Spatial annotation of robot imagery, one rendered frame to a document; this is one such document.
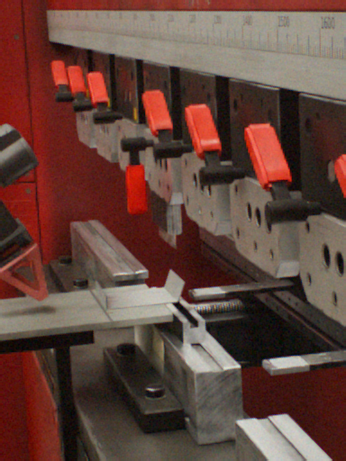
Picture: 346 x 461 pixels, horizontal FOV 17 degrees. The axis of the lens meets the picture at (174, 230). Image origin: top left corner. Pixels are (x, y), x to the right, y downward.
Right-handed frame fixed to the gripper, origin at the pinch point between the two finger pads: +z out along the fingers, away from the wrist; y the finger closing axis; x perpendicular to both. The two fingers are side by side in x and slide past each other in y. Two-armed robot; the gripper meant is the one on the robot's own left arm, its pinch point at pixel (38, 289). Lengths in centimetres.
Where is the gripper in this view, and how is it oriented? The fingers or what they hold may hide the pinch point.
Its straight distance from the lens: 163.9
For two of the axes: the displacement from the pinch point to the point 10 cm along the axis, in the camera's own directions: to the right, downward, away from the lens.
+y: -2.3, -1.7, 9.6
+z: 5.2, 8.1, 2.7
